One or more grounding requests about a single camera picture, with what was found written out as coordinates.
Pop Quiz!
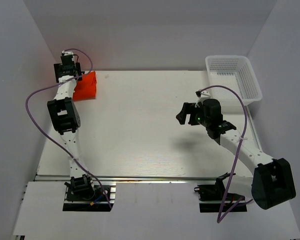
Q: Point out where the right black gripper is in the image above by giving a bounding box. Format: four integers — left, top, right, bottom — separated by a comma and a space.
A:
176, 102, 211, 127

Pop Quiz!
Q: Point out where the orange t shirt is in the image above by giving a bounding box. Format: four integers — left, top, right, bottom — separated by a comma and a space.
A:
72, 71, 97, 102

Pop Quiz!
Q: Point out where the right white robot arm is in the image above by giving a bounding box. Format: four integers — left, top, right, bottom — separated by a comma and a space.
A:
176, 99, 296, 210

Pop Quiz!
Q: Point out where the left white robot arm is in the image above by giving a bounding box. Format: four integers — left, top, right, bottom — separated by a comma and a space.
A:
47, 51, 88, 179

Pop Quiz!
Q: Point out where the white plastic mesh basket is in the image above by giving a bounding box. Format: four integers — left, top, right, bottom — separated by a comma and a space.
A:
205, 55, 263, 106

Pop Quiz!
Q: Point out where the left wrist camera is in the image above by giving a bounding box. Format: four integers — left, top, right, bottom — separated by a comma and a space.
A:
61, 49, 74, 56

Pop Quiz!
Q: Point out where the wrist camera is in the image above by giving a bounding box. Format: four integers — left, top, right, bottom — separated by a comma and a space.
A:
61, 49, 74, 56
195, 90, 211, 108

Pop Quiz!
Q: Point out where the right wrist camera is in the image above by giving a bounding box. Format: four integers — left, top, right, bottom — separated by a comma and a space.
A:
195, 90, 211, 108

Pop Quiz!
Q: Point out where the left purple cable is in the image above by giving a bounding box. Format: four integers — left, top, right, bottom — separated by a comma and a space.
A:
25, 48, 113, 211

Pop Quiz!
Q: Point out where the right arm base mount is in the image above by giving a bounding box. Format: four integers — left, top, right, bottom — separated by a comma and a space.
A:
193, 172, 247, 213

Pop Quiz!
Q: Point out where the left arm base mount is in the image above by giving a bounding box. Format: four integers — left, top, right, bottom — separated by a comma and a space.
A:
62, 174, 116, 212

